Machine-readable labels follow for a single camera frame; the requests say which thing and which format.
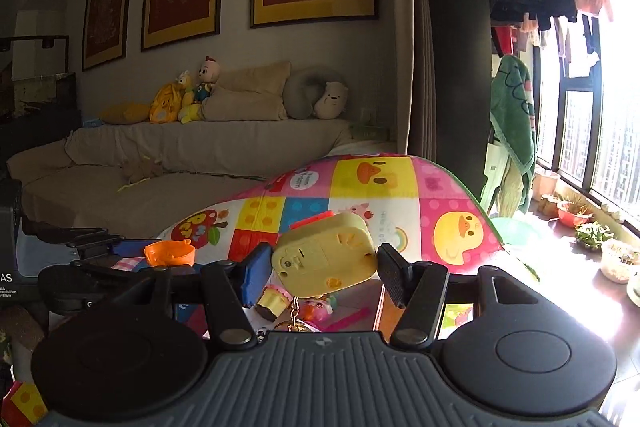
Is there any yellow plush backpack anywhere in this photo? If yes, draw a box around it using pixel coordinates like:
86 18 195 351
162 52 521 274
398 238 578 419
149 83 183 124

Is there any small green plant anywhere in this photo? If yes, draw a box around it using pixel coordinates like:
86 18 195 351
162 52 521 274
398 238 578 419
575 222 616 251

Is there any pink plastic toy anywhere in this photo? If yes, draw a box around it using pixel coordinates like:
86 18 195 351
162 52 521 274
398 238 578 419
300 296 337 323

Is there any beige cushion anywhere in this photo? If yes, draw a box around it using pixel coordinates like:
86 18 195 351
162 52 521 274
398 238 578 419
215 61 292 96
200 84 290 122

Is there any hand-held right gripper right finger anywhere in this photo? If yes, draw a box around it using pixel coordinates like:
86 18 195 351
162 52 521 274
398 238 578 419
376 243 546 348

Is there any large white plant pot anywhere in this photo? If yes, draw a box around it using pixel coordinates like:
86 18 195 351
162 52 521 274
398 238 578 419
600 239 640 283

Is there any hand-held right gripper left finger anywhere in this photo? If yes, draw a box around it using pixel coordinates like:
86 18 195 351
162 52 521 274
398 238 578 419
120 243 275 348

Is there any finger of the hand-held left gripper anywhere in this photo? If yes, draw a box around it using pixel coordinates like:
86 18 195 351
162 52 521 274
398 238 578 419
22 217 162 259
70 259 204 281

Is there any orange toy cup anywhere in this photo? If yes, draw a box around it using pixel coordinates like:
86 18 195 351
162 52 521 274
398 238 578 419
144 239 196 269

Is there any pale yellow plastic toy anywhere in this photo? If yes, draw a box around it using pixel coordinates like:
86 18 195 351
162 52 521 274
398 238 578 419
271 211 379 299

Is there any red hanging garment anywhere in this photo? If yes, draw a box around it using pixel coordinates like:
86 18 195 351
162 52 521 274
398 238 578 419
492 24 519 58

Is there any glass tank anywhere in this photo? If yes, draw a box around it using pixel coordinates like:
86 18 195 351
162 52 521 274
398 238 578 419
0 34 77 122

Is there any green towel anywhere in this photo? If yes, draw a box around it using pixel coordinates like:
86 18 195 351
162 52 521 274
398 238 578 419
489 54 539 215

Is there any small yellow plush toy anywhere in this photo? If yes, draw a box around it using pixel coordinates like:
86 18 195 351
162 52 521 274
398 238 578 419
177 72 203 125

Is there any grey neck pillow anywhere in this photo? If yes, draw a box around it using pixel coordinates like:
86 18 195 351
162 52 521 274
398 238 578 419
282 67 351 120

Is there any brown plush toy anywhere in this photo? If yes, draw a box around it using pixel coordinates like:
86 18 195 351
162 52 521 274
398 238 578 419
117 157 164 192

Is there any dark brown curtain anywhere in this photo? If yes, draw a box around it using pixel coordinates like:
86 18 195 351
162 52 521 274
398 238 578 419
395 0 493 204

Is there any white bear plush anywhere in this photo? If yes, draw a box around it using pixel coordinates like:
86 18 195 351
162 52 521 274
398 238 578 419
314 81 350 118

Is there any red plant pot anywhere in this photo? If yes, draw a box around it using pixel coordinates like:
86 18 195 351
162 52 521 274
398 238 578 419
557 202 594 228

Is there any colourful play mat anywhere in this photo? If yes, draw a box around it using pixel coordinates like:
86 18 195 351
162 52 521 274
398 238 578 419
0 154 506 425

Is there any cartoon boy doll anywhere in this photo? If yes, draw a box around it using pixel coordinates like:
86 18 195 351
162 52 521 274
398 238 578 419
192 55 221 106

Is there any green plastic basin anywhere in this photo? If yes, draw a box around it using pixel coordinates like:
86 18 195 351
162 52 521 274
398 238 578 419
492 217 544 251

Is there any white hanging garment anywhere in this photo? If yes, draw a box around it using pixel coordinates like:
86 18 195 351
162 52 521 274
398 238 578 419
555 14 601 68

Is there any toy cake slice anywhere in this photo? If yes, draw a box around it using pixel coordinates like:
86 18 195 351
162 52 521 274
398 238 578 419
256 285 292 323

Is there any beige sofa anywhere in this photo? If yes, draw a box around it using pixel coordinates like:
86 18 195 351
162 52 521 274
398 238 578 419
6 117 354 241

